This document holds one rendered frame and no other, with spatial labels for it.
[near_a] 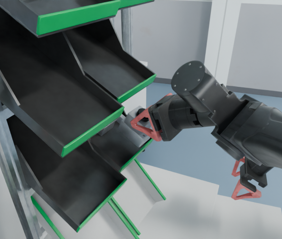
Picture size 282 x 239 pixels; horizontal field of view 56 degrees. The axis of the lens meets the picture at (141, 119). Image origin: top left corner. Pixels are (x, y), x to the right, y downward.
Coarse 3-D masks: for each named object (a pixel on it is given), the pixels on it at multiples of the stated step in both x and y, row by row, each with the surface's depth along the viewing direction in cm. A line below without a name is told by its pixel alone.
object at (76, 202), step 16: (16, 128) 53; (16, 144) 51; (32, 144) 52; (32, 160) 50; (48, 160) 51; (64, 160) 52; (80, 160) 53; (96, 160) 54; (32, 176) 44; (48, 176) 49; (64, 176) 50; (80, 176) 51; (96, 176) 52; (112, 176) 54; (48, 192) 47; (64, 192) 48; (80, 192) 49; (96, 192) 50; (112, 192) 49; (64, 208) 46; (80, 208) 47; (96, 208) 46; (80, 224) 43
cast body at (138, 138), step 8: (136, 112) 56; (120, 120) 60; (128, 120) 56; (144, 120) 54; (120, 128) 58; (128, 128) 57; (128, 136) 58; (136, 136) 56; (144, 136) 57; (136, 144) 57
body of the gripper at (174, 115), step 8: (176, 96) 51; (168, 104) 49; (176, 104) 48; (184, 104) 46; (152, 112) 47; (160, 112) 47; (168, 112) 48; (176, 112) 47; (184, 112) 46; (192, 112) 46; (160, 120) 47; (168, 120) 48; (176, 120) 48; (184, 120) 47; (192, 120) 46; (168, 128) 48; (176, 128) 49; (184, 128) 48; (168, 136) 48
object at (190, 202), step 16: (0, 176) 102; (160, 176) 102; (176, 176) 102; (0, 192) 95; (176, 192) 95; (192, 192) 95; (208, 192) 95; (0, 208) 89; (160, 208) 89; (176, 208) 89; (192, 208) 89; (208, 208) 89; (0, 224) 84; (16, 224) 84; (144, 224) 84; (160, 224) 84; (176, 224) 84; (192, 224) 84; (208, 224) 84
